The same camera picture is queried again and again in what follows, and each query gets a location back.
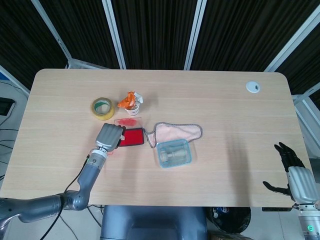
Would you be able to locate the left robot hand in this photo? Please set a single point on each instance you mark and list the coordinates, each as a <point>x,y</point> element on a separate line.
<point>108,136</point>

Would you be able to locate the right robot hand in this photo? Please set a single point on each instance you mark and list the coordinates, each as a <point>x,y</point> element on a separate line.
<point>301,183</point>

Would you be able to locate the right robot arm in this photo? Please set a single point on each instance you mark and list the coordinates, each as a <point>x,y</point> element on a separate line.
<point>308,222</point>

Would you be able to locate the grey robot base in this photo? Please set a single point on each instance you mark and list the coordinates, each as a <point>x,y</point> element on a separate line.
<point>150,225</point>

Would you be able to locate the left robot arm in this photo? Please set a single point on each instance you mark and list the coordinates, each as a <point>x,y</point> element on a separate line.
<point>85,180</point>

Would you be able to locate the yellow tape roll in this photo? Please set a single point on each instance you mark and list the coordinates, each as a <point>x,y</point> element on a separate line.
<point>108,116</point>

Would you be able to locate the red ink pad black case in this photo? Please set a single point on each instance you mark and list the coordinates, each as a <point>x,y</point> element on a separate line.
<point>133,137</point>

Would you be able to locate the clear ink pad lid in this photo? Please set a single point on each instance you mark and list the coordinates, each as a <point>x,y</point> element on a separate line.
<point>130,122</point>

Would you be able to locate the white paper cup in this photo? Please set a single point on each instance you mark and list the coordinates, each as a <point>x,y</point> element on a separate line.
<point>132,112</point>

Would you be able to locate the black bar under table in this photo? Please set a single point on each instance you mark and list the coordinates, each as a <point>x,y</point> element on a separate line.
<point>277,209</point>

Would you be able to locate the crumpled orange wrapper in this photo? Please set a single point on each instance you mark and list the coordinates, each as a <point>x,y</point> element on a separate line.
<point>127,101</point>

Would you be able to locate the pink cloth grey edging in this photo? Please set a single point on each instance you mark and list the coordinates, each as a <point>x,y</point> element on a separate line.
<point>172,132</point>

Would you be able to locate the black trash bin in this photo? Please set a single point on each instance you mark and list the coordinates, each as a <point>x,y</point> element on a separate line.
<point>237,222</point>

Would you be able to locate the clear blue plastic box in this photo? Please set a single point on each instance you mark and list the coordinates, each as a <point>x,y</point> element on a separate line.
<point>190,160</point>

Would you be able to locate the white partition post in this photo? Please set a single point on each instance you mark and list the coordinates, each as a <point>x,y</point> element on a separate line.
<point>52,32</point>
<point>113,32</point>
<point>196,32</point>
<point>292,42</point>

